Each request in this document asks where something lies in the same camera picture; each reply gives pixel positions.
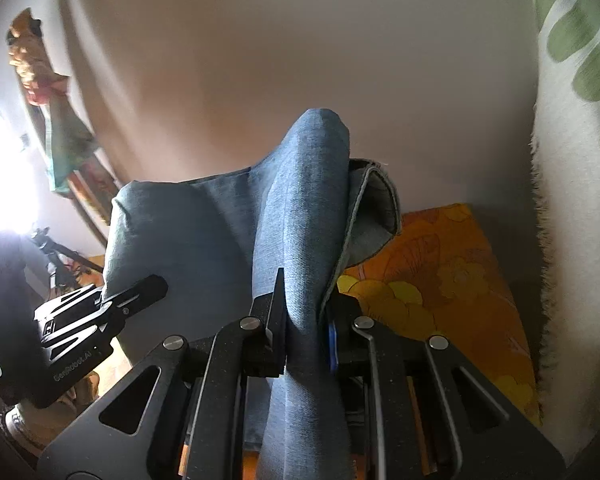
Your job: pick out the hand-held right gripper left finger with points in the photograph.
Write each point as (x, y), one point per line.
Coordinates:
(275, 310)

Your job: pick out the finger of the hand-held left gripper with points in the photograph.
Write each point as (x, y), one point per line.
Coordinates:
(140, 292)

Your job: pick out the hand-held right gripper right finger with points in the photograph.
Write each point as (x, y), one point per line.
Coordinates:
(332, 350)

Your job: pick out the blue pants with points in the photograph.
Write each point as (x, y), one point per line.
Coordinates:
(300, 210)

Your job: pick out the person's left forearm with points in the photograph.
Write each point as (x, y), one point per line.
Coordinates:
(5, 310)

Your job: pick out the person's left hand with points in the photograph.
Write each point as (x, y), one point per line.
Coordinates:
(55, 422)

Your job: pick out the black tripod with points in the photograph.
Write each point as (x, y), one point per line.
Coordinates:
(55, 255)

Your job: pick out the orange floral bedsheet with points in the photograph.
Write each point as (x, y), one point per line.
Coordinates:
(430, 285)

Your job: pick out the colourful hanging cloth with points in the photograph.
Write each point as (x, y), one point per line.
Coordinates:
(60, 130)

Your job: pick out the bright window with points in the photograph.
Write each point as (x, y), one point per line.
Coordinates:
(0, 175)

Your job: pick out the white green-patterned blanket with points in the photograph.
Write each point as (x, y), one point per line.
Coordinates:
(575, 185)

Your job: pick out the wooden frame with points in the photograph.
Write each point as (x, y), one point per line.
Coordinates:
(92, 200)

